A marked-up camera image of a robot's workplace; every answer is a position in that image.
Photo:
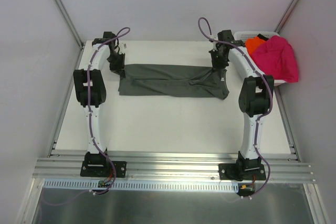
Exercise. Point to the white slotted cable duct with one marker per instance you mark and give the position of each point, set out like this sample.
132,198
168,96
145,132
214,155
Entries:
143,185

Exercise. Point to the white plastic laundry basket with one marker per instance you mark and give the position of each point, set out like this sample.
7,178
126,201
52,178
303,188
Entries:
244,35

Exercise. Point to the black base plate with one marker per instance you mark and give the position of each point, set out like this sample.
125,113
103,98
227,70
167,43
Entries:
231,171
104,170

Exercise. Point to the orange t shirt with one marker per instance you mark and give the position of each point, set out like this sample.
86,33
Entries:
253,43

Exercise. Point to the left aluminium corner post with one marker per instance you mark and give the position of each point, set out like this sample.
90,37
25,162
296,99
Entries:
62,9

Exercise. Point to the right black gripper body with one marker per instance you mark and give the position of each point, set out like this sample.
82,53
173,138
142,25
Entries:
218,62

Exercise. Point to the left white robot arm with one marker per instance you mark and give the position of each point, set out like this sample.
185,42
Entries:
91,94

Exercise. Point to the pink t shirt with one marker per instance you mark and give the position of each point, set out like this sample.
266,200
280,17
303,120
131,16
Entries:
276,57

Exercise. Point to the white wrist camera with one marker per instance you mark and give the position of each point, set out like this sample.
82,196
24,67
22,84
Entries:
212,38
123,46

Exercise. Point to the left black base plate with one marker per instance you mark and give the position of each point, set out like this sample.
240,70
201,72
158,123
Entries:
104,170

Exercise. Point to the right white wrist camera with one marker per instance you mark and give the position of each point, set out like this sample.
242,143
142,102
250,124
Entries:
212,38

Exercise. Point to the grey t shirt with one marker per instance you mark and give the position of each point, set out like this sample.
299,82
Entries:
173,80

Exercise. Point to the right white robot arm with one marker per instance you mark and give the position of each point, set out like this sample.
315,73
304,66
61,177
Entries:
255,102

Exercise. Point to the aluminium mounting rail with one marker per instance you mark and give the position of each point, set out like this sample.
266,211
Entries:
285,168

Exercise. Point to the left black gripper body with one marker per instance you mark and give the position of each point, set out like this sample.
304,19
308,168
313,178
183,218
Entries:
118,64

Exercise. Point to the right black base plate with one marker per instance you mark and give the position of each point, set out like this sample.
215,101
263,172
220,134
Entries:
231,171

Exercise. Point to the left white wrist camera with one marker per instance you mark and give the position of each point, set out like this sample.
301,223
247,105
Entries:
123,46

